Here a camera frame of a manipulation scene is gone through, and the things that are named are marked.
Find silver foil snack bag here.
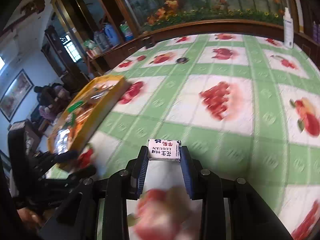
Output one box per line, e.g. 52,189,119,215
54,128,70,154

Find orange chip bag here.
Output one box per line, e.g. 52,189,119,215
69,108,93,140

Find yellow rimmed white tray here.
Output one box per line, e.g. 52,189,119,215
48,74,130,153

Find round black bottle cap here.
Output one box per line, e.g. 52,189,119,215
176,57,189,64

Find person left hand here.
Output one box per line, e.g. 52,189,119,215
17,207,42,230

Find small black box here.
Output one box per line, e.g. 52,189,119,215
142,36,156,49

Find yellow green cracker packet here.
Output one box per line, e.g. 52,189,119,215
89,84,115,100

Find purple bottles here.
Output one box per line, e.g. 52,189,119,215
312,21,320,43

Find blue white milk candy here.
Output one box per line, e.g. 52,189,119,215
148,139,182,162

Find green edged cracker packet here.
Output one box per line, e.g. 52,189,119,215
67,100,85,114

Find grey water jug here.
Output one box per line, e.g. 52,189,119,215
94,30,110,52

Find green label bottle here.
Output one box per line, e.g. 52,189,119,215
120,21,134,42

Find framed wall picture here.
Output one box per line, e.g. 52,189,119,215
0,69,34,121

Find white spray bottle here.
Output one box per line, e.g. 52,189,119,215
283,7,294,49

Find blue water jug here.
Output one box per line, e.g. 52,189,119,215
104,23,120,47

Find fruit pattern green tablecloth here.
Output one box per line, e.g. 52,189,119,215
88,33,319,239

